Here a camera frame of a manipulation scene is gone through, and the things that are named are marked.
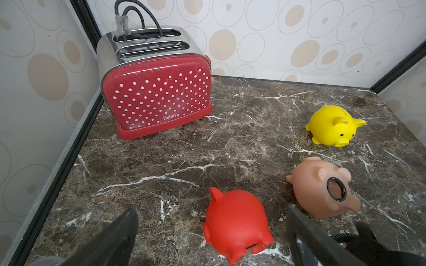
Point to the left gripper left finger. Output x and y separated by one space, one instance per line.
112 247

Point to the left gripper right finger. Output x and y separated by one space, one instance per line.
311 246

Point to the pink piggy bank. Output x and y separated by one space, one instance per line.
321 188

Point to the red piggy bank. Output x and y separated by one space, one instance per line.
235 223

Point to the yellow piggy bank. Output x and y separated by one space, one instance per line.
333 126

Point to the red metal toaster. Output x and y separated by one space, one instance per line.
152 78

